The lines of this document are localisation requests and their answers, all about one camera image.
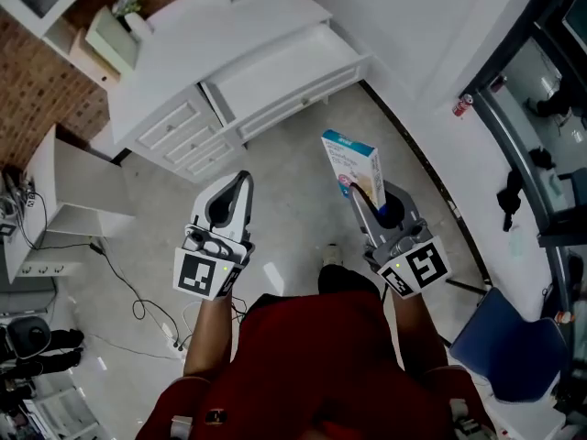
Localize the black cloth bundle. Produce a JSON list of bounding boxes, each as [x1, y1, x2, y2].
[[496, 167, 525, 233]]

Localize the person's red top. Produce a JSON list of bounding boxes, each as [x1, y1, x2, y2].
[[145, 290, 497, 440]]

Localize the plant in white vase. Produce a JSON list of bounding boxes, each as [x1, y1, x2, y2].
[[111, 0, 154, 41]]

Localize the white cable with plug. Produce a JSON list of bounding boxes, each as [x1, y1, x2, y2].
[[161, 300, 199, 353]]

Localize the person's light shoe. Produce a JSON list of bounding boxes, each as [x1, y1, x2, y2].
[[322, 242, 346, 268]]

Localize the person's black trouser leg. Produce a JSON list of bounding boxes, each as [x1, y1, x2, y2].
[[316, 263, 382, 298]]

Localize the white low shelf unit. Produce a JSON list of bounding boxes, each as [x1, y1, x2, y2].
[[3, 123, 138, 284]]

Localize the person's left forearm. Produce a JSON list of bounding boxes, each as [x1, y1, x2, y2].
[[183, 294, 236, 378]]

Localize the black equipment stand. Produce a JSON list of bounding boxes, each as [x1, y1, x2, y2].
[[0, 315, 86, 376]]

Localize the white wall shelf unit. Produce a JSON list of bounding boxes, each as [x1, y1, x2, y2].
[[0, 0, 121, 83]]

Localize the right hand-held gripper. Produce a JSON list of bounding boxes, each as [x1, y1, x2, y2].
[[349, 180, 453, 300]]

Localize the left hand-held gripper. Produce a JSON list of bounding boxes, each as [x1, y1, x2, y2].
[[172, 170, 256, 302]]

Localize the blue chair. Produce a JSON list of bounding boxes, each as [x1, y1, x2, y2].
[[448, 286, 570, 403]]

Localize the black floor cable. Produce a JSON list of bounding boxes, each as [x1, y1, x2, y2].
[[89, 240, 181, 335]]

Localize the dark glass door frame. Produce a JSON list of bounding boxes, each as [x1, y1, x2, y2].
[[458, 0, 587, 425]]

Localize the red drink can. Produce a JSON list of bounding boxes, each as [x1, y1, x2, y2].
[[452, 93, 474, 118]]

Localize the pale green box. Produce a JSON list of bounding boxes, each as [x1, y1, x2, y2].
[[83, 5, 140, 76]]

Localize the small blue white box item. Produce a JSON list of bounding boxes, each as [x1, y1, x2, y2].
[[320, 128, 382, 211]]

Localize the white desk cabinet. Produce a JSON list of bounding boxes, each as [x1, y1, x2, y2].
[[106, 0, 334, 184]]

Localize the person's right forearm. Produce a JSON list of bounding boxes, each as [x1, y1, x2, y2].
[[389, 290, 449, 374]]

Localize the small white cabinet drawer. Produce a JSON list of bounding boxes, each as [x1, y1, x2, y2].
[[135, 100, 204, 150], [185, 140, 236, 177], [162, 124, 223, 165]]

